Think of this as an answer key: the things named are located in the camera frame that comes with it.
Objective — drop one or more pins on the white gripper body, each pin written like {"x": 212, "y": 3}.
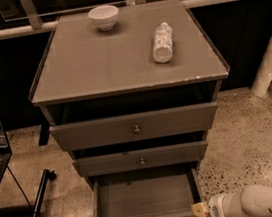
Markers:
{"x": 217, "y": 208}

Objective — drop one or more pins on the white ceramic bowl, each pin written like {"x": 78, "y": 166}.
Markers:
{"x": 104, "y": 17}

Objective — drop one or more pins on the grey drawer cabinet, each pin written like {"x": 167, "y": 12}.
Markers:
{"x": 90, "y": 74}

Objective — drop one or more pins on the grey bottom drawer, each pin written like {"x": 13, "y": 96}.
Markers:
{"x": 166, "y": 191}

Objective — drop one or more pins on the black stand leg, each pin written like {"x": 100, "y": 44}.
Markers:
{"x": 47, "y": 175}

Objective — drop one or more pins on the grey top drawer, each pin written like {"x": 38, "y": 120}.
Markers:
{"x": 134, "y": 127}

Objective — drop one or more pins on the grey middle drawer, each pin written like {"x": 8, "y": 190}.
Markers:
{"x": 142, "y": 159}

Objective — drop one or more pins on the white plastic bottle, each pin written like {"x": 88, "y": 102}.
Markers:
{"x": 162, "y": 50}

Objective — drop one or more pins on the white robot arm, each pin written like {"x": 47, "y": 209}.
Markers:
{"x": 253, "y": 201}

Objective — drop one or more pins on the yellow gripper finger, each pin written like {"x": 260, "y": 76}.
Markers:
{"x": 200, "y": 209}

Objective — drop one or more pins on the grey drawer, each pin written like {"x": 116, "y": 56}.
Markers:
{"x": 142, "y": 159}
{"x": 166, "y": 191}
{"x": 134, "y": 127}

